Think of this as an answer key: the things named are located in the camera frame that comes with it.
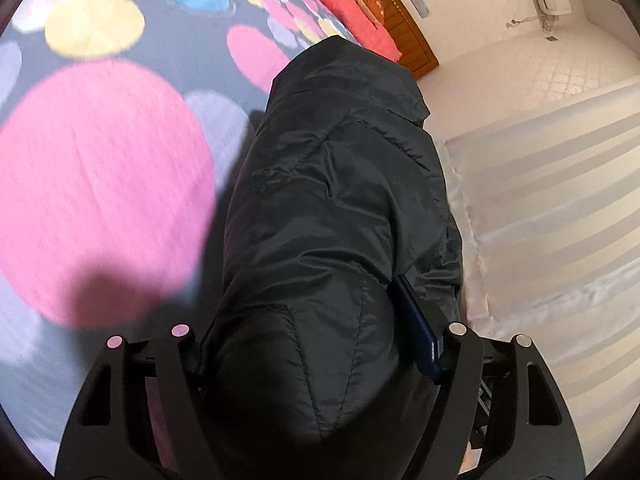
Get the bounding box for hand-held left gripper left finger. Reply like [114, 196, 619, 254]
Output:
[55, 324, 221, 480]

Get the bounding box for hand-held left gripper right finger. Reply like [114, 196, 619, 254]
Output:
[389, 274, 586, 480]

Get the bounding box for black puffer jacket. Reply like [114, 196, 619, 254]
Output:
[199, 35, 476, 480]

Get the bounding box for cream curtain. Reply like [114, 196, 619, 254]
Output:
[442, 80, 640, 466]

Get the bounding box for dotted colourful bed sheet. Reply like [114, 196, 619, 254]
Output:
[0, 0, 401, 463]

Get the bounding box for wooden headboard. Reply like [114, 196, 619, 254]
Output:
[320, 0, 440, 79]

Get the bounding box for red pillow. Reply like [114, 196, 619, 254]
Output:
[285, 0, 403, 63]

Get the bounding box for air conditioner cable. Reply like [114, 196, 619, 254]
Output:
[506, 14, 558, 42]

